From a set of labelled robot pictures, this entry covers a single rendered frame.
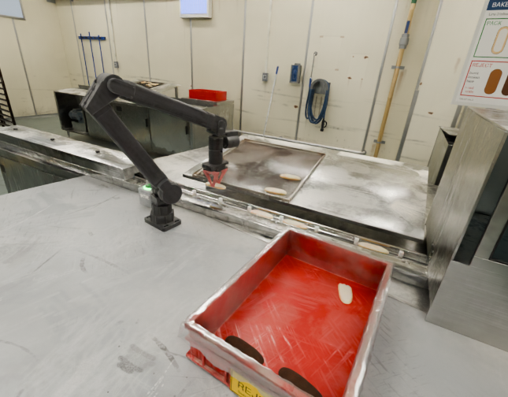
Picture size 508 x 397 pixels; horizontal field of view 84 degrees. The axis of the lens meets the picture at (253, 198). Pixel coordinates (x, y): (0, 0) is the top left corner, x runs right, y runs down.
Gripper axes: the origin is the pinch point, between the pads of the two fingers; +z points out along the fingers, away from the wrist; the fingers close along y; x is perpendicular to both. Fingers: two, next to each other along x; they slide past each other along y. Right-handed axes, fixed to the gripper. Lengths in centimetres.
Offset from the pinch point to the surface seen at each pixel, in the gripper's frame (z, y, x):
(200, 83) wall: -12, 371, 294
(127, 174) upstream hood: 4.5, -6.3, 45.1
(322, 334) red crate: 10, -40, -59
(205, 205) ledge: 6.8, -7.5, -0.8
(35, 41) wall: -66, 310, 699
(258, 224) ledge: 7.1, -8.9, -25.5
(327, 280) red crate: 10, -21, -55
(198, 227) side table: 11.0, -17.3, -4.8
